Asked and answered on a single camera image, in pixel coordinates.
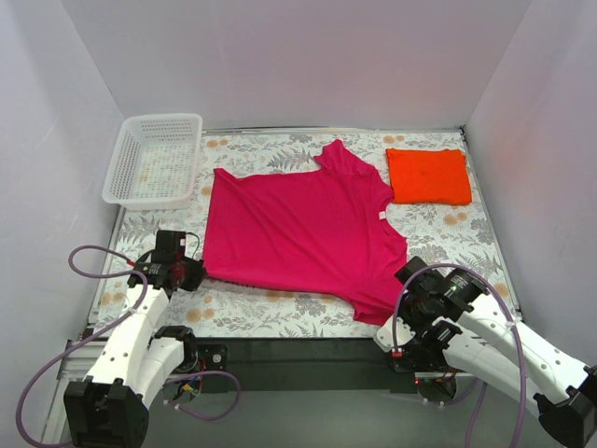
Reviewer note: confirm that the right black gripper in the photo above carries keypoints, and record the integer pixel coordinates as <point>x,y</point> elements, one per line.
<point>415,272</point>

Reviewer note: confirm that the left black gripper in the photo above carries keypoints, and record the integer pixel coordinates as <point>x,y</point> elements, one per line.
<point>192,272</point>

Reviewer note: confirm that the white plastic basket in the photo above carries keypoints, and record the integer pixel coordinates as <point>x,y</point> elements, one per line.
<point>154,162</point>

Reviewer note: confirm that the magenta t-shirt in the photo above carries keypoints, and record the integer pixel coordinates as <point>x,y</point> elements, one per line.
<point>320,232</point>

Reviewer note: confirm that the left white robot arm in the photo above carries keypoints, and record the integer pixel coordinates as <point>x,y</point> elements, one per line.
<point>109,407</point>

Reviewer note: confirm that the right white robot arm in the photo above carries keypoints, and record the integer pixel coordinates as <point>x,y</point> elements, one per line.
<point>459,320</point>

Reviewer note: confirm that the floral table mat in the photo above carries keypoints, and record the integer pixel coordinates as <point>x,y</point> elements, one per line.
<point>434,232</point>

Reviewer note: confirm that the folded orange t-shirt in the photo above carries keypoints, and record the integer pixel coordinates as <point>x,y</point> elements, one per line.
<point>424,176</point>

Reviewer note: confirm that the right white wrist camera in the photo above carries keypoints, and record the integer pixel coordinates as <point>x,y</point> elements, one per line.
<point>397,339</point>

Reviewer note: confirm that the aluminium frame rail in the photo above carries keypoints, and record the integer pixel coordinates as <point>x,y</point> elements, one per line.
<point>182,388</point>

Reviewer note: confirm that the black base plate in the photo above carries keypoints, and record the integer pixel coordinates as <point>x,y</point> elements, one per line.
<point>324,364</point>

